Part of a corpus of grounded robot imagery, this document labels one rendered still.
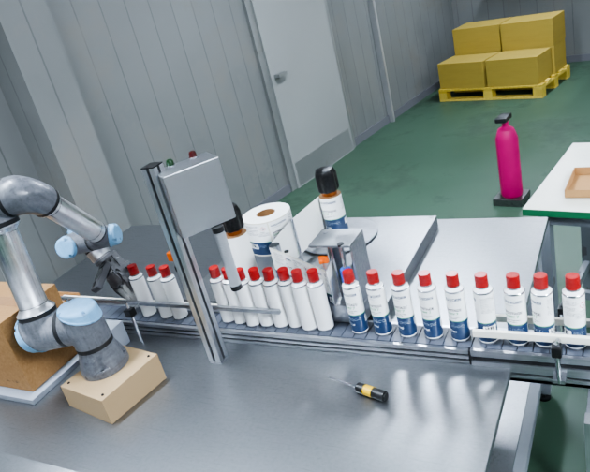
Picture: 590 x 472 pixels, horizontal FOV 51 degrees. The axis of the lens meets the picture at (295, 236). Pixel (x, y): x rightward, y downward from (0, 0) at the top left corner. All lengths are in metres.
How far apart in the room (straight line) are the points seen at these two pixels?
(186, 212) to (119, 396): 0.59
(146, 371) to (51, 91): 2.22
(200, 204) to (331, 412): 0.67
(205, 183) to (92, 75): 2.67
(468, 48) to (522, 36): 0.64
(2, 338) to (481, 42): 6.44
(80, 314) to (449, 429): 1.08
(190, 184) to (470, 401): 0.93
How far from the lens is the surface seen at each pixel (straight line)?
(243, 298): 1.98
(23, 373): 2.22
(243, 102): 5.26
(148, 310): 2.30
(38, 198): 1.90
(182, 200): 1.73
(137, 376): 1.97
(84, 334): 1.95
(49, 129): 3.81
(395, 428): 1.61
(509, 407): 2.55
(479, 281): 1.65
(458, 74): 7.43
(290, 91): 5.66
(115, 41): 4.48
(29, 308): 2.01
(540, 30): 7.37
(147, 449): 1.81
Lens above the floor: 1.92
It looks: 24 degrees down
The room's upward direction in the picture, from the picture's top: 15 degrees counter-clockwise
